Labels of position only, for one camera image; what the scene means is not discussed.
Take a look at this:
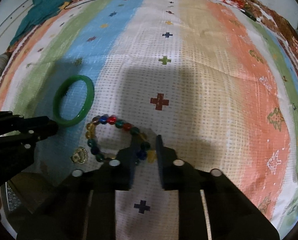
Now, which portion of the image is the striped colourful mat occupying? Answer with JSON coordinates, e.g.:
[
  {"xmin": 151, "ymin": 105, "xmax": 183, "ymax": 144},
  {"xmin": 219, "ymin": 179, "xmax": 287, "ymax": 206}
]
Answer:
[{"xmin": 0, "ymin": 0, "xmax": 298, "ymax": 237}]

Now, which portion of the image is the small gold ring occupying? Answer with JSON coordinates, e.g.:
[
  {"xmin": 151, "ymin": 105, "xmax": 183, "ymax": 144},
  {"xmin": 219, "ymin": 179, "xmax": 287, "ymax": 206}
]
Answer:
[{"xmin": 70, "ymin": 147, "xmax": 89, "ymax": 165}]

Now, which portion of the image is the green jade bangle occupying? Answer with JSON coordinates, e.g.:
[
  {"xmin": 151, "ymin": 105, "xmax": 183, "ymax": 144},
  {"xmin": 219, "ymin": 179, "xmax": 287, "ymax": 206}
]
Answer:
[{"xmin": 52, "ymin": 75, "xmax": 95, "ymax": 127}]

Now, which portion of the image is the black charger plug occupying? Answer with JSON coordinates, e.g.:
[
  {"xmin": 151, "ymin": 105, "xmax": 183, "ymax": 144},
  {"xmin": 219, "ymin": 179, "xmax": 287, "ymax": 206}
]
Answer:
[{"xmin": 240, "ymin": 9, "xmax": 257, "ymax": 22}]

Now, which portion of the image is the multicolour glass bead bracelet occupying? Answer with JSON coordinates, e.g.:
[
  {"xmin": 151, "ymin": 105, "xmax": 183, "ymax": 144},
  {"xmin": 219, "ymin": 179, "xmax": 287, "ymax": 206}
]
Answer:
[{"xmin": 85, "ymin": 114, "xmax": 158, "ymax": 164}]

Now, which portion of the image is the teal cloth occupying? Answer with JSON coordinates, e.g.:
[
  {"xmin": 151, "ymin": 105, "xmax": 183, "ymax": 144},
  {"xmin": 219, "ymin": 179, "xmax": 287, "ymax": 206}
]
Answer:
[{"xmin": 10, "ymin": 0, "xmax": 71, "ymax": 46}]

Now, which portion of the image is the silver metal tin box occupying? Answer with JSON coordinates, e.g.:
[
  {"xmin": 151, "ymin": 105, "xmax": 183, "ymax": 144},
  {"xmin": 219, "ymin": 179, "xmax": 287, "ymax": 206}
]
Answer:
[{"xmin": 0, "ymin": 172, "xmax": 56, "ymax": 219}]

